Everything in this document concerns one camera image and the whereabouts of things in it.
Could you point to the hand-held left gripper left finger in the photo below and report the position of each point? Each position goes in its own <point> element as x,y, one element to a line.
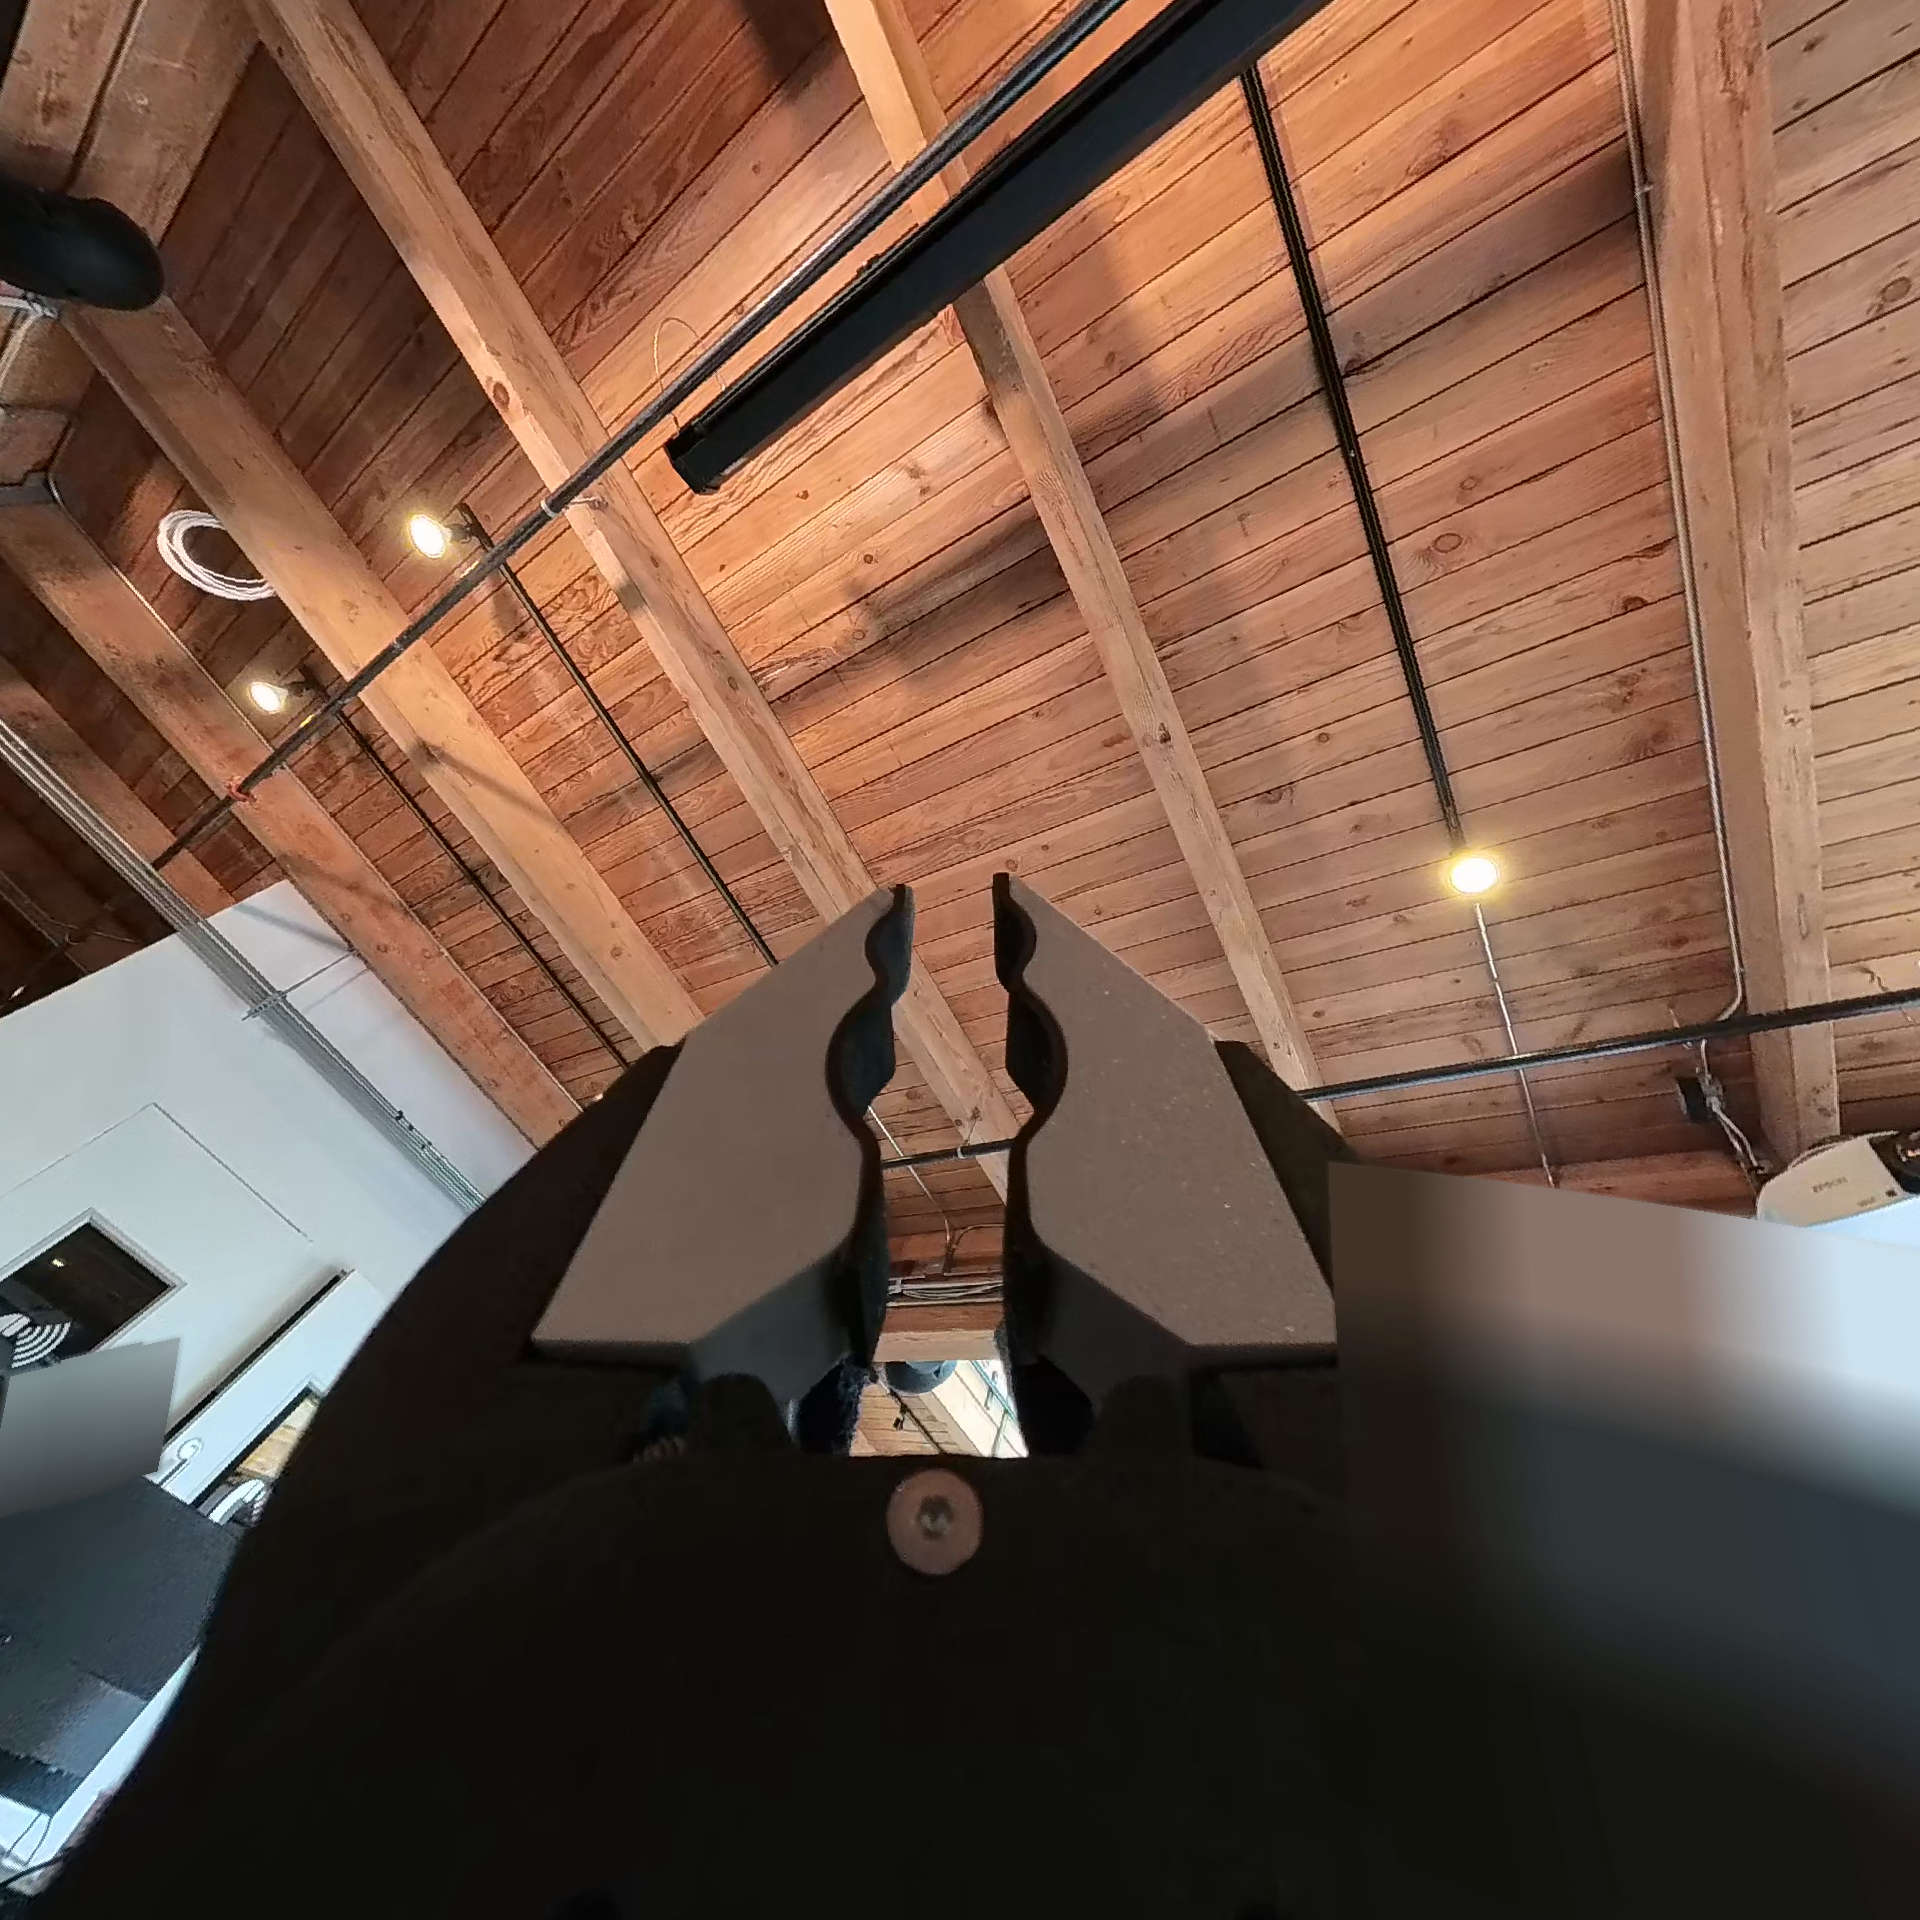
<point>721,1200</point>

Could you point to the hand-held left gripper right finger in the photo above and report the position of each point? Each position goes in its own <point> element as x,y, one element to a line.
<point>1169,1200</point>

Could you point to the black round duct elbow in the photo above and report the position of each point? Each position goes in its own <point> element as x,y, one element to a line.
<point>84,247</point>

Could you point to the ceiling spot lamp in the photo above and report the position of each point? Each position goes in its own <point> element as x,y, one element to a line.
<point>267,695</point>
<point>427,536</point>
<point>1474,871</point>

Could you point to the black horizontal pipe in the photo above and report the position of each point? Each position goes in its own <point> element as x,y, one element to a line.
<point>1651,1039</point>

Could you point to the small black ceiling box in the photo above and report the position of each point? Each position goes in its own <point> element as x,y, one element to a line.
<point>1692,1100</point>

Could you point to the grey metal conduit bundle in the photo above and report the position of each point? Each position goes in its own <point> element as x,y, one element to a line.
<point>211,948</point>

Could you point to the long black ceiling pipe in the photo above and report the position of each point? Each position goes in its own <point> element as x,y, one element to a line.
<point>399,644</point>

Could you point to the white projector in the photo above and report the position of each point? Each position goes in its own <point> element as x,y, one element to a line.
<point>1846,1176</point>

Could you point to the black panel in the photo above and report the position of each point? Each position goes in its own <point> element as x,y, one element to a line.
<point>92,1592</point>

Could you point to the long black lighting track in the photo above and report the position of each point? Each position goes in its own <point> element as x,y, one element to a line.
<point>1349,449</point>

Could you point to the black hanging linear lamp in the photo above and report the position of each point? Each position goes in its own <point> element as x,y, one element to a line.
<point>992,234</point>

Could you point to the dark wall window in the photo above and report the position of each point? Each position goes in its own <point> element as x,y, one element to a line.
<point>84,1275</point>

